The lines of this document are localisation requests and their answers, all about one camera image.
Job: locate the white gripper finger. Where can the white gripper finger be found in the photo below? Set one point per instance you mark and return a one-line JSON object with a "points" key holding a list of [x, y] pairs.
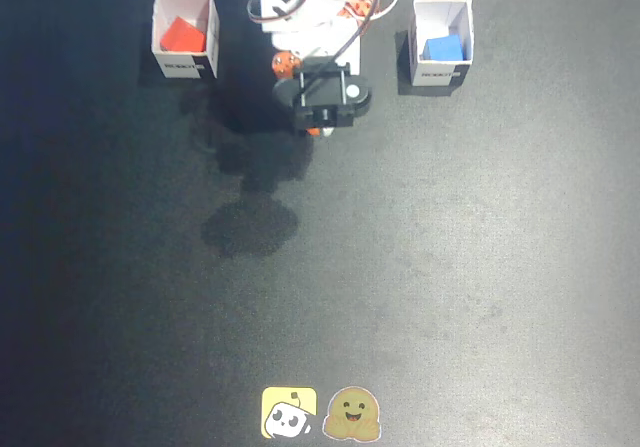
{"points": [[327, 131]]}

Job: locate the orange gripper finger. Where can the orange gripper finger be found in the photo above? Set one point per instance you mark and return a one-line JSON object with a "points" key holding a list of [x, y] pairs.
{"points": [[286, 64]]}

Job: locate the red cube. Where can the red cube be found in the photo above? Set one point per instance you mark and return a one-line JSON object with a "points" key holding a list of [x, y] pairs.
{"points": [[182, 37]]}

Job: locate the blue cube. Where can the blue cube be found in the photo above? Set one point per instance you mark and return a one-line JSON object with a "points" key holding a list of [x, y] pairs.
{"points": [[442, 49]]}

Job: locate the white cardboard box black label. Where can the white cardboard box black label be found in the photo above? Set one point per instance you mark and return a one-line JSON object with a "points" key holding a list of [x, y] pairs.
{"points": [[440, 74], [185, 67]]}

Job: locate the dark grey felt mat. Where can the dark grey felt mat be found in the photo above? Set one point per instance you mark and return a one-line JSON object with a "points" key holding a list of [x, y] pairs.
{"points": [[450, 267]]}

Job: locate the hugging face emoji sticker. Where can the hugging face emoji sticker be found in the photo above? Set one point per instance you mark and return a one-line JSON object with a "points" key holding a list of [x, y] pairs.
{"points": [[351, 413]]}

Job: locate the yellow robot logo sticker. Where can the yellow robot logo sticker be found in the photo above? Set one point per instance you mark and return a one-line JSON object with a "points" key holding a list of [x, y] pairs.
{"points": [[287, 412]]}

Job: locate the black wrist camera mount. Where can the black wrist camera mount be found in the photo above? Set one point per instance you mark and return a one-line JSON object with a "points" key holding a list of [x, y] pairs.
{"points": [[325, 94]]}

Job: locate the orange perforated base plate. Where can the orange perforated base plate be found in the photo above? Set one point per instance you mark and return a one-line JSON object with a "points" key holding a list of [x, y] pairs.
{"points": [[364, 9]]}

